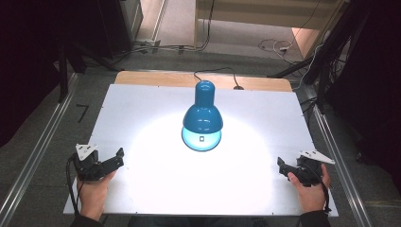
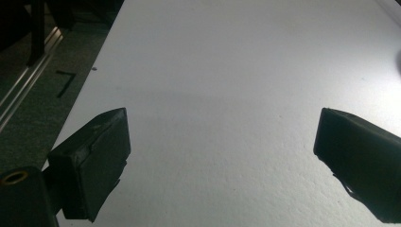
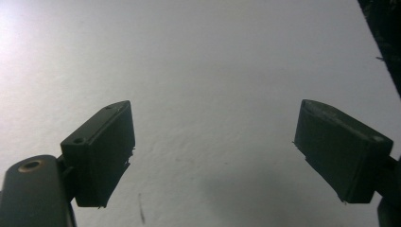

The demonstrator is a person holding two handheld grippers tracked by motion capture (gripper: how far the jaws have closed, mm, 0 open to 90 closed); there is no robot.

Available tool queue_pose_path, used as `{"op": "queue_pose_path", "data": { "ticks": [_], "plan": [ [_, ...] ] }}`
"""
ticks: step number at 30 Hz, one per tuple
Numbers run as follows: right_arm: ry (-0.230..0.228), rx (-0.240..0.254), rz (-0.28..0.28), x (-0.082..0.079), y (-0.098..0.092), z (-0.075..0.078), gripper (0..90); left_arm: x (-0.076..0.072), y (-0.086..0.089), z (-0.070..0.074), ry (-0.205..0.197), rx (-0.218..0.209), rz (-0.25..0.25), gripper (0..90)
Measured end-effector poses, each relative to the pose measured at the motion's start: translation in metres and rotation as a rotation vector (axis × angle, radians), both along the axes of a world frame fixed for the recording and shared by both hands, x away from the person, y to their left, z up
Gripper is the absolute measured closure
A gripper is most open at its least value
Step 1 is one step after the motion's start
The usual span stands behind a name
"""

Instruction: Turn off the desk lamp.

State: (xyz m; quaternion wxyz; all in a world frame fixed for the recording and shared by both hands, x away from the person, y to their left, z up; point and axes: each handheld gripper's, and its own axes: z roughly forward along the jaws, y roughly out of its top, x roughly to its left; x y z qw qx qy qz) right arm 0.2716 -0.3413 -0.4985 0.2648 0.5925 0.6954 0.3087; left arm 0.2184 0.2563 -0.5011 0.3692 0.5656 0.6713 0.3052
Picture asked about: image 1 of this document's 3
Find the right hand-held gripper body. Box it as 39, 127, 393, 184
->
295, 149, 336, 188

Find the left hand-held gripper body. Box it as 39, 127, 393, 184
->
72, 143, 106, 183

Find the person's right hand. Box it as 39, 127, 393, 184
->
287, 164, 332, 215

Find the person's left hand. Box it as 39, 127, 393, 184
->
77, 169, 118, 221

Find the black stand leg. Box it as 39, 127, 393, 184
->
57, 46, 70, 104

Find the grey power strip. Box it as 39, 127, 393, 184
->
134, 38, 163, 49

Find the dark cabinet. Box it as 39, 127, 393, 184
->
96, 0, 145, 61

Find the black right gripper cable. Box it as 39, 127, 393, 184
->
306, 163, 333, 214

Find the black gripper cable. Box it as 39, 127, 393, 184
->
64, 154, 83, 218
306, 163, 333, 214

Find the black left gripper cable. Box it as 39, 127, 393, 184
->
64, 154, 83, 218

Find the aluminium frame rail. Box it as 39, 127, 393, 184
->
303, 84, 375, 227
0, 73, 79, 227

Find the black lamp cable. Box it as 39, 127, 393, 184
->
193, 66, 245, 91

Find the white floor cable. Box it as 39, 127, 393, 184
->
257, 38, 296, 65

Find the black floor cable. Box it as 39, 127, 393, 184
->
110, 0, 217, 60

